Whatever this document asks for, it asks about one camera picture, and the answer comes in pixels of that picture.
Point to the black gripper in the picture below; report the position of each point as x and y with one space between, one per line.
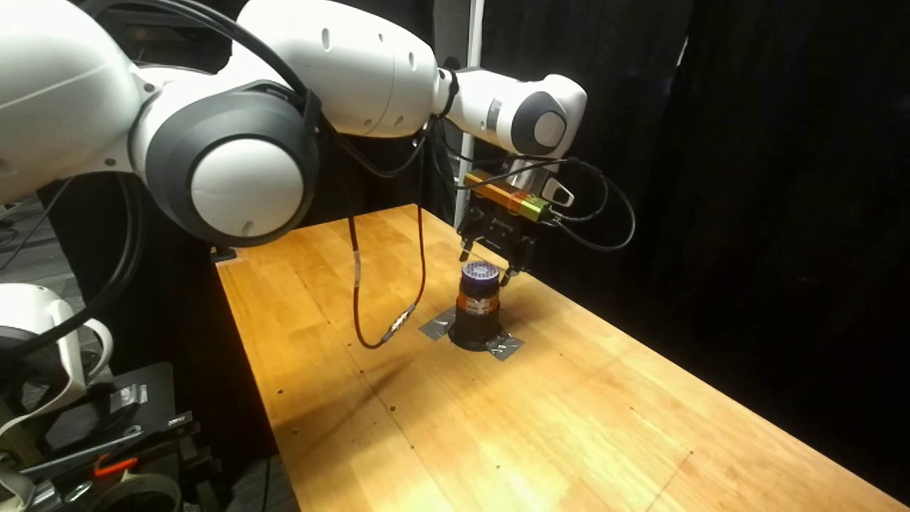
498 231

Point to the grey tape patch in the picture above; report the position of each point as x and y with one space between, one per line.
502 345

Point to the dark upside-down cup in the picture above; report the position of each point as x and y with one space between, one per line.
475 305

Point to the white headset on stand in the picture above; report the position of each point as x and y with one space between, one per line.
47 378

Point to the wrist camera with green board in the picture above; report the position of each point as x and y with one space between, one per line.
536 206

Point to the black clamp with orange trigger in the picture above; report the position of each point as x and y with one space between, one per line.
134 452

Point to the black curtain backdrop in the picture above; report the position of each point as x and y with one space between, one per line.
764 241

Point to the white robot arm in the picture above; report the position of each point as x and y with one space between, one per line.
228 156

